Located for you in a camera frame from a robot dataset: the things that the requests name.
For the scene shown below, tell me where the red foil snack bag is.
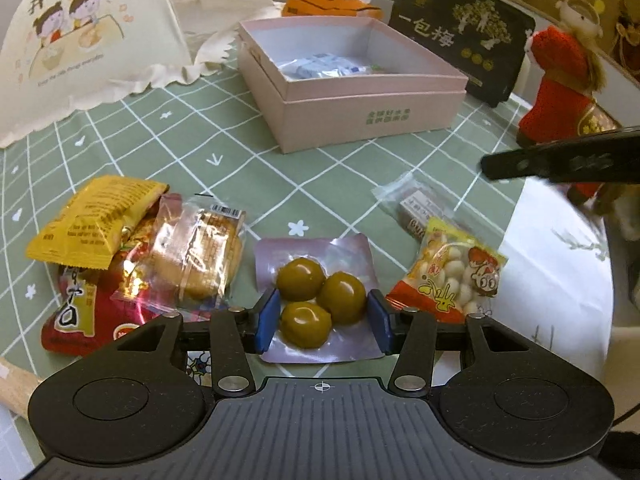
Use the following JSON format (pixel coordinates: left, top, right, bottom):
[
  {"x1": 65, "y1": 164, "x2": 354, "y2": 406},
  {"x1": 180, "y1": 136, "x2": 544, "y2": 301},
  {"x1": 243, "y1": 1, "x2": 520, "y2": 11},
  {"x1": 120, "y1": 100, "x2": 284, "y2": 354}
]
[{"x1": 40, "y1": 206, "x2": 181, "y2": 356}]

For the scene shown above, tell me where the green checked tablecloth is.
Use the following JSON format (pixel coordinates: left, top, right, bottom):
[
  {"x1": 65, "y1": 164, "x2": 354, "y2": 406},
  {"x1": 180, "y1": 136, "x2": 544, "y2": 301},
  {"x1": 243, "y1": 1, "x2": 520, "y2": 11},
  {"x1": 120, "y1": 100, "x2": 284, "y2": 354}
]
[{"x1": 1, "y1": 65, "x2": 526, "y2": 377}]

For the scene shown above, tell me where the clear bread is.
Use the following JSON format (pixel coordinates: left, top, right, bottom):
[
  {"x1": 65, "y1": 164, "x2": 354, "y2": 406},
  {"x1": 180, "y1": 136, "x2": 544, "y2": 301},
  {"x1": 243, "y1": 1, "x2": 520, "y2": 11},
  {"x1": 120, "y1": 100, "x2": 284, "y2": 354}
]
[{"x1": 112, "y1": 193, "x2": 246, "y2": 320}]

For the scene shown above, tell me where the clear hawthorn snack packet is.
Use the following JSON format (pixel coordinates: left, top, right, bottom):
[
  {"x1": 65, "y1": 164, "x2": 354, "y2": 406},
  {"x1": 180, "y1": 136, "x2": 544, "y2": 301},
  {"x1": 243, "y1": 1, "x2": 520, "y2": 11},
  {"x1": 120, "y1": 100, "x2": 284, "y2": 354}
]
[{"x1": 371, "y1": 172, "x2": 456, "y2": 242}]

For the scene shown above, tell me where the pink cardboard box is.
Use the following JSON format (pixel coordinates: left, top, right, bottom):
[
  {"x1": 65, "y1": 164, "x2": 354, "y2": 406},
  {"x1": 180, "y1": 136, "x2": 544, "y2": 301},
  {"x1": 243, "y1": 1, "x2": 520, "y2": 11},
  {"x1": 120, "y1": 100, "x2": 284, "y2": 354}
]
[{"x1": 238, "y1": 16, "x2": 468, "y2": 153}]

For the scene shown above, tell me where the beige grain bar packet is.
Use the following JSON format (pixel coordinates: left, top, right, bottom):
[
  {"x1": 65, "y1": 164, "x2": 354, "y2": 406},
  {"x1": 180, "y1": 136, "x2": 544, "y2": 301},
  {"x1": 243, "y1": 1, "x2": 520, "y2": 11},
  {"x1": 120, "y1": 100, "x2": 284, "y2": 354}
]
[{"x1": 0, "y1": 358, "x2": 42, "y2": 420}]

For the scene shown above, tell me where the cream mesh food cover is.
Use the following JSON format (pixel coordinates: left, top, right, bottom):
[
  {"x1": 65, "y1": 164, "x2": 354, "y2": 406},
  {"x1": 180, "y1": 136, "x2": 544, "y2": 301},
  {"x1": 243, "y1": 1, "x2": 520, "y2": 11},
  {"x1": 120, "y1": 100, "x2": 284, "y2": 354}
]
[{"x1": 1, "y1": 0, "x2": 280, "y2": 148}]

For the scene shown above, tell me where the green plums vacuum pack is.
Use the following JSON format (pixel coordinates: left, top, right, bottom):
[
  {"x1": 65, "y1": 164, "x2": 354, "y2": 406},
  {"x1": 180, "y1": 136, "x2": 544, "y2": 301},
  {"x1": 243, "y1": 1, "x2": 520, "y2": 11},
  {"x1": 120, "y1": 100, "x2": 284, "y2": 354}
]
[{"x1": 255, "y1": 234, "x2": 382, "y2": 365}]

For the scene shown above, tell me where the blue white small packet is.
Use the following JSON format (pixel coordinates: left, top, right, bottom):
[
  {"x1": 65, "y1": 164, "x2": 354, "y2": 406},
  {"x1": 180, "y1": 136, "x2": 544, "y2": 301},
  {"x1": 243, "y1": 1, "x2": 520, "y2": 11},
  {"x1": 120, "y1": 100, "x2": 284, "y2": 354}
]
[{"x1": 278, "y1": 53, "x2": 374, "y2": 80}]

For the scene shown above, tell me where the round biscuit snack bag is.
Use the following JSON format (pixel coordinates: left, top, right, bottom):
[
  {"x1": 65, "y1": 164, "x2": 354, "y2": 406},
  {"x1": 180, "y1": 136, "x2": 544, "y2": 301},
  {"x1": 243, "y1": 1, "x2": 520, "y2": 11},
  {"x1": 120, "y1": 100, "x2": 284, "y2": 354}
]
[{"x1": 386, "y1": 217, "x2": 508, "y2": 324}]

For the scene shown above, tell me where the black plum snack bag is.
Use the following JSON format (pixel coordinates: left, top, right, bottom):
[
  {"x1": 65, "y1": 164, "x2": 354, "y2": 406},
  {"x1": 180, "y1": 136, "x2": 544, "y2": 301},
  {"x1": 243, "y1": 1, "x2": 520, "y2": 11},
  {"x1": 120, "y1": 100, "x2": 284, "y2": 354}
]
[{"x1": 390, "y1": 0, "x2": 536, "y2": 107}]

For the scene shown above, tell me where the red plush monkey toy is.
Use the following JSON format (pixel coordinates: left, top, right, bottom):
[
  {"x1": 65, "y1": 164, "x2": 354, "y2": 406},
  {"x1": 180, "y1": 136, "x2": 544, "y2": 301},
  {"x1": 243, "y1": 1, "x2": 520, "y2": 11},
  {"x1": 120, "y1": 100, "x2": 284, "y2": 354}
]
[{"x1": 516, "y1": 0, "x2": 639, "y2": 242}]

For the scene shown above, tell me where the yellow snack packet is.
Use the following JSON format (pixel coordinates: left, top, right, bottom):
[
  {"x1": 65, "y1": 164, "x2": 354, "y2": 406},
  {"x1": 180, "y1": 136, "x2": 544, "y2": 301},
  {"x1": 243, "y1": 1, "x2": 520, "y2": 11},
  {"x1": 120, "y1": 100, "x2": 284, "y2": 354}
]
[{"x1": 26, "y1": 176, "x2": 168, "y2": 270}]

